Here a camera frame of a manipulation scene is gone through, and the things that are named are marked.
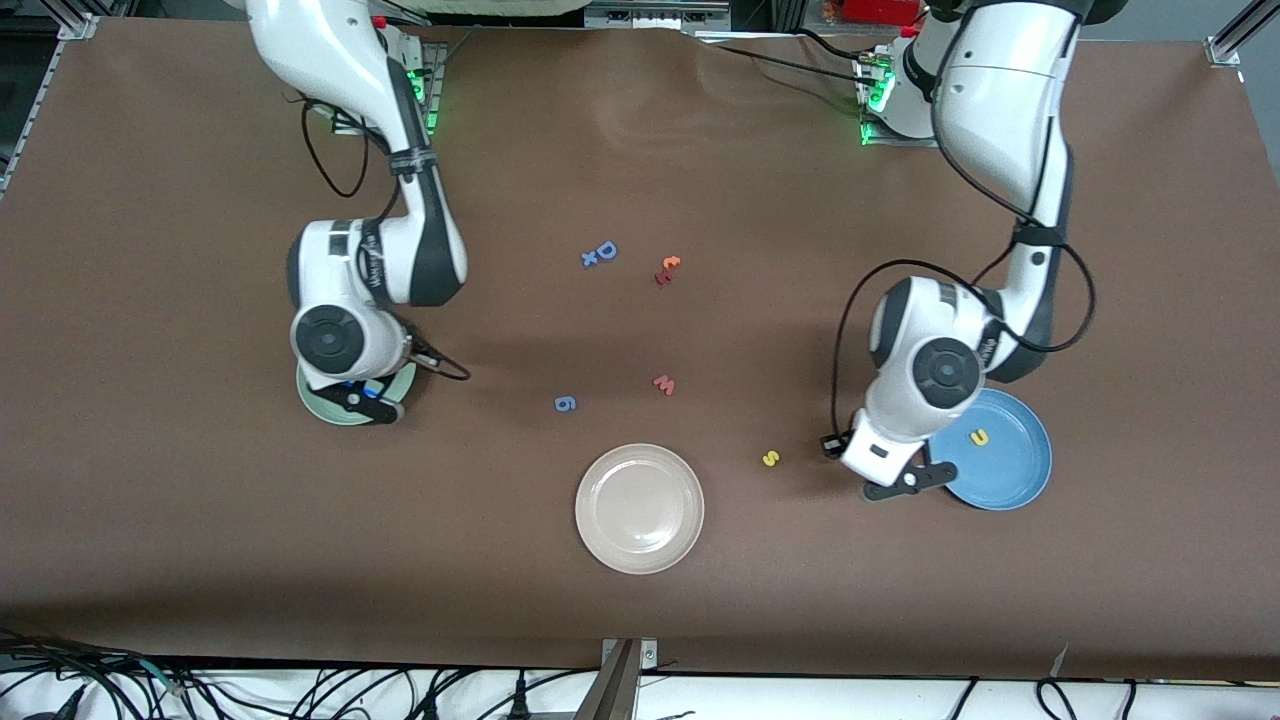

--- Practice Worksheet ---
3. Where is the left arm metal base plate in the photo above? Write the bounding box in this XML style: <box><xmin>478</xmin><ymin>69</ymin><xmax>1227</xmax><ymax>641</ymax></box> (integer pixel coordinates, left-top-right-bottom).
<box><xmin>858</xmin><ymin>52</ymin><xmax>941</xmax><ymax>149</ymax></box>

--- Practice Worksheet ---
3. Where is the short black table cable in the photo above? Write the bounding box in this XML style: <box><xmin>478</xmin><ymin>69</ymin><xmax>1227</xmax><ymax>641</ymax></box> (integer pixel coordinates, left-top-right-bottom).
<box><xmin>793</xmin><ymin>28</ymin><xmax>881</xmax><ymax>63</ymax></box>

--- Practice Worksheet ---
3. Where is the grey metal device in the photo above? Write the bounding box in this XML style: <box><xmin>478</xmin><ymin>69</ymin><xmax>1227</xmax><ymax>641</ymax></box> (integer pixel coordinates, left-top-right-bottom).
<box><xmin>585</xmin><ymin>0</ymin><xmax>732</xmax><ymax>31</ymax></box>

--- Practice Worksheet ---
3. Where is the long black table cable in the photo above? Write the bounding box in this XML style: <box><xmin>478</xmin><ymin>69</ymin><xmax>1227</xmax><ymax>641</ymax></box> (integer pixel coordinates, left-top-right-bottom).
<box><xmin>695</xmin><ymin>38</ymin><xmax>876</xmax><ymax>81</ymax></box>

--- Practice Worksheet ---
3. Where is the beige plate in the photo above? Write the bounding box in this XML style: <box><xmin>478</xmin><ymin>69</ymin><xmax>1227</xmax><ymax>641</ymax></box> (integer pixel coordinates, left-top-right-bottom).
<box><xmin>574</xmin><ymin>443</ymin><xmax>706</xmax><ymax>576</ymax></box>

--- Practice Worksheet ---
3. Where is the brown table cover sheet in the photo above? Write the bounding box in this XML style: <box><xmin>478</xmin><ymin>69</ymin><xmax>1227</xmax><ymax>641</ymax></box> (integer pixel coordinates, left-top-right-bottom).
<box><xmin>0</xmin><ymin>18</ymin><xmax>1280</xmax><ymax>683</ymax></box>

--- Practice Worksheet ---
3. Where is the red box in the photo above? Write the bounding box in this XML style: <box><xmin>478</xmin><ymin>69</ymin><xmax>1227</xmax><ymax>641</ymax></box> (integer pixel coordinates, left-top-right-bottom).
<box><xmin>842</xmin><ymin>0</ymin><xmax>921</xmax><ymax>26</ymax></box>

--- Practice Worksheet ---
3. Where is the blue plate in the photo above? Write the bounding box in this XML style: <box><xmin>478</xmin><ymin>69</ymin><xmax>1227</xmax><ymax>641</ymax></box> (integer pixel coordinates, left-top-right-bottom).
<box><xmin>930</xmin><ymin>388</ymin><xmax>1054</xmax><ymax>512</ymax></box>

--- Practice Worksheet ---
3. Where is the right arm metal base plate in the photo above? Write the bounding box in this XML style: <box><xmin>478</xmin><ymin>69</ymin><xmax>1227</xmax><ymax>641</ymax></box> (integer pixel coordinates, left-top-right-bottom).
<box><xmin>425</xmin><ymin>40</ymin><xmax>447</xmax><ymax>136</ymax></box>

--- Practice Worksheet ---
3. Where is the aluminium table edge bracket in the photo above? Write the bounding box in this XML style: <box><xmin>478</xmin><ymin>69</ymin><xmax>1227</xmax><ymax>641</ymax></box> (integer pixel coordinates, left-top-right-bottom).
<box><xmin>575</xmin><ymin>638</ymin><xmax>660</xmax><ymax>720</ymax></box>

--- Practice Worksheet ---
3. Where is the aluminium corner profile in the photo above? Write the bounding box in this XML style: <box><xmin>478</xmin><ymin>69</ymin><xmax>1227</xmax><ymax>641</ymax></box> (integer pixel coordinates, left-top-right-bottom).
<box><xmin>40</xmin><ymin>0</ymin><xmax>102</xmax><ymax>41</ymax></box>
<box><xmin>1205</xmin><ymin>0</ymin><xmax>1280</xmax><ymax>67</ymax></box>

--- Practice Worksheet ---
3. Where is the light green plate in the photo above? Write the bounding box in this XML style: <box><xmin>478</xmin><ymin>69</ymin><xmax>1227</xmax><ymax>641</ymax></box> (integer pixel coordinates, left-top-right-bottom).
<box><xmin>297</xmin><ymin>362</ymin><xmax>419</xmax><ymax>428</ymax></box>

